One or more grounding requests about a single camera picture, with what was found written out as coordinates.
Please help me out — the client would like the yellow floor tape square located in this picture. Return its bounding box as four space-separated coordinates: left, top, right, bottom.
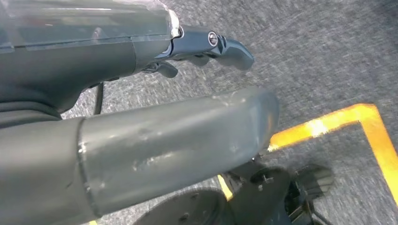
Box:
88 103 398 225

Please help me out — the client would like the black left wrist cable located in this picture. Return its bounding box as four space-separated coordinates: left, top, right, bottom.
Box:
93 83 105 115

